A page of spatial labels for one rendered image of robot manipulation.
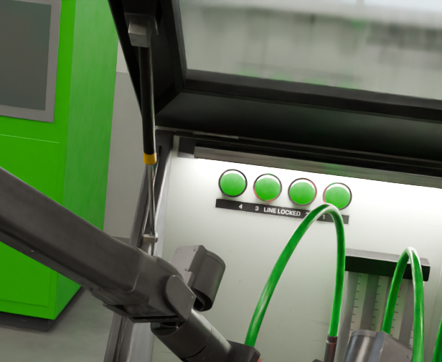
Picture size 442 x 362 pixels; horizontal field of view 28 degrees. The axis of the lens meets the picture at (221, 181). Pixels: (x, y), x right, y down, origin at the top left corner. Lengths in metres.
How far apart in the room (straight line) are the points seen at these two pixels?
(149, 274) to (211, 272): 0.13
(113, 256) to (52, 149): 2.88
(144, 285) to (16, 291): 3.10
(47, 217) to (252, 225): 0.71
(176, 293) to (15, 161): 2.91
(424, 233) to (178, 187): 0.43
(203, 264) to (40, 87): 2.74
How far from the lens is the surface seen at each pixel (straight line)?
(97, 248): 0.94
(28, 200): 0.87
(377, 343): 0.91
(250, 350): 1.12
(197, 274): 1.09
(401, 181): 1.50
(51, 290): 4.02
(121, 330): 1.34
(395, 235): 1.56
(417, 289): 1.24
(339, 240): 1.43
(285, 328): 1.61
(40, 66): 3.77
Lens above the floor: 1.77
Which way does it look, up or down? 15 degrees down
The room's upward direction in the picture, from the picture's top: 7 degrees clockwise
